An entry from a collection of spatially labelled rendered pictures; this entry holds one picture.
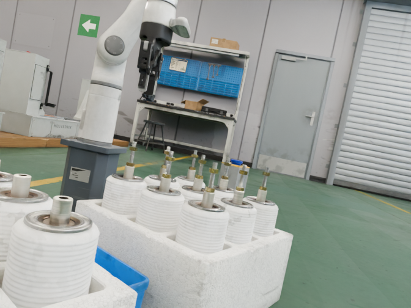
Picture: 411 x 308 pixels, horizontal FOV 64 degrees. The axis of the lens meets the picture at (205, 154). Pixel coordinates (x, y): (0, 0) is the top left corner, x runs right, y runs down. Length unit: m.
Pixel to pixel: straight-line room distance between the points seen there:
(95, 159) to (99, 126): 0.10
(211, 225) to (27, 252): 0.32
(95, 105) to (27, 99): 2.30
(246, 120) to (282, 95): 0.76
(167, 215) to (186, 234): 0.08
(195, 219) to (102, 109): 0.50
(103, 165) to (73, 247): 0.60
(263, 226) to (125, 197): 0.34
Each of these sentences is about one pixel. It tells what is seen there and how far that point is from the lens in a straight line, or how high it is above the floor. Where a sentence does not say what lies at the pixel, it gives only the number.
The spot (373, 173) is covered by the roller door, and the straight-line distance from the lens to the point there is 6.14.
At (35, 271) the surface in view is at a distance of 0.41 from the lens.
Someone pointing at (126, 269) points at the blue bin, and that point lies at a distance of 0.66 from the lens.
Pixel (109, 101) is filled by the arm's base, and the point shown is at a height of 0.43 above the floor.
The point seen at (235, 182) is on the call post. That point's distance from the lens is 1.05.
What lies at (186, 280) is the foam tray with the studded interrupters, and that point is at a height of 0.14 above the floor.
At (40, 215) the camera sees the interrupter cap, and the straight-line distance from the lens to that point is 0.44.
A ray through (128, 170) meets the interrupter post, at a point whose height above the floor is 0.27.
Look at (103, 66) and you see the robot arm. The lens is 1.06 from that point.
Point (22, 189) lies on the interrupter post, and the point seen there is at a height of 0.26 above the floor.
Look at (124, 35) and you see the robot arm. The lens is 1.01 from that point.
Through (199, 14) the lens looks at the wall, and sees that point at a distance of 6.39.
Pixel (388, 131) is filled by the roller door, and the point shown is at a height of 1.07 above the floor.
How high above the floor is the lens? 0.39
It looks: 3 degrees down
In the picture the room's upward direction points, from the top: 11 degrees clockwise
